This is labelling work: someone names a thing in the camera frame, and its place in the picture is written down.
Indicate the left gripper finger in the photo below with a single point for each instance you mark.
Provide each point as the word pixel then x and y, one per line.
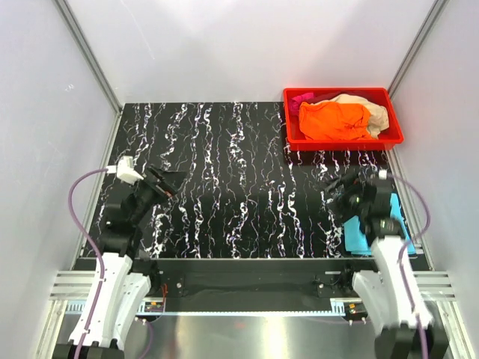
pixel 169 178
pixel 168 192

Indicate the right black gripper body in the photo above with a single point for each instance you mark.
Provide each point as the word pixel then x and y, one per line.
pixel 351 203

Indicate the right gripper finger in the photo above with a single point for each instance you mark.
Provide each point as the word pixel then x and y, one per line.
pixel 334 188
pixel 331 207

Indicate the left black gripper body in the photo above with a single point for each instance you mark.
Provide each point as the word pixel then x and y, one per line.
pixel 148 194

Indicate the orange t shirt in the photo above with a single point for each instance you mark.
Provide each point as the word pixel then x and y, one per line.
pixel 332 121

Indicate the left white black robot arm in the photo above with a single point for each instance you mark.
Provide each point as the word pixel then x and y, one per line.
pixel 121 280

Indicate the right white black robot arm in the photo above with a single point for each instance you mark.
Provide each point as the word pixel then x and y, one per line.
pixel 403 324

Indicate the folded light blue t shirt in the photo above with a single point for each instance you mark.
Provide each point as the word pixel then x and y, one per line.
pixel 370 220

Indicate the red plastic bin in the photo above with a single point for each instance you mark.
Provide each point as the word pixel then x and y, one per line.
pixel 387 139

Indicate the beige t shirt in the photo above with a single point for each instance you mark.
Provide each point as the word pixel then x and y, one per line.
pixel 378 121

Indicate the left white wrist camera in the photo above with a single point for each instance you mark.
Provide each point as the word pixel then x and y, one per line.
pixel 124 170

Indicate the aluminium frame rail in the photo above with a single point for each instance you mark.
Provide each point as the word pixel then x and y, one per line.
pixel 72 285

